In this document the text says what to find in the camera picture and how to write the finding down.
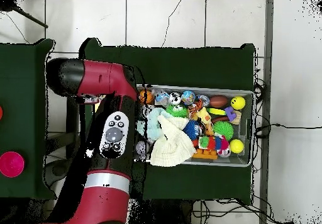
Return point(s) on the mint green cloth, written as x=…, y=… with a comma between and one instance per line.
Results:
x=151, y=126

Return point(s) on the cream yellow cloth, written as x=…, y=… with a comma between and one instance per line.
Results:
x=173, y=143

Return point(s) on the multicolour fuzzy caterpillar toy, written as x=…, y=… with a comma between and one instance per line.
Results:
x=214, y=143

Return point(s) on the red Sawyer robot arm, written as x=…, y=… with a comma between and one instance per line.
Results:
x=105, y=78

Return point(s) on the clear mesh bin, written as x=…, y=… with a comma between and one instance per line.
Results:
x=246, y=158

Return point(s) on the green fuzzy toy with eyes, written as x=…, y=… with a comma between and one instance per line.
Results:
x=176, y=111

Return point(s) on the small orange basketball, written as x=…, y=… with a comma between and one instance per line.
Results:
x=147, y=96

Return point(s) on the globe print ball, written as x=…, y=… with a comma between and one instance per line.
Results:
x=188, y=96

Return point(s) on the small white ball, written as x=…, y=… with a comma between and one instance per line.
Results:
x=141, y=147

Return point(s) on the brown toy football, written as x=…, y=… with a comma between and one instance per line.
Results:
x=218, y=101

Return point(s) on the green spiky ball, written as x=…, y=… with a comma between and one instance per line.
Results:
x=223, y=130

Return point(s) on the yellow smiley ball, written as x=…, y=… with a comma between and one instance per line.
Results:
x=237, y=102

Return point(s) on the plain yellow ball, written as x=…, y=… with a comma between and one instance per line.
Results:
x=236, y=146

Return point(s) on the side table with green cloth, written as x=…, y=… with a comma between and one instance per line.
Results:
x=20, y=133

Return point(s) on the pink disc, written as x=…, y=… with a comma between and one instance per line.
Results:
x=11, y=164

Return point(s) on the red disc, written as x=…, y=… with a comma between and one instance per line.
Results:
x=1, y=113

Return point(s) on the black tripod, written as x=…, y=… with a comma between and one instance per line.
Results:
x=7, y=5

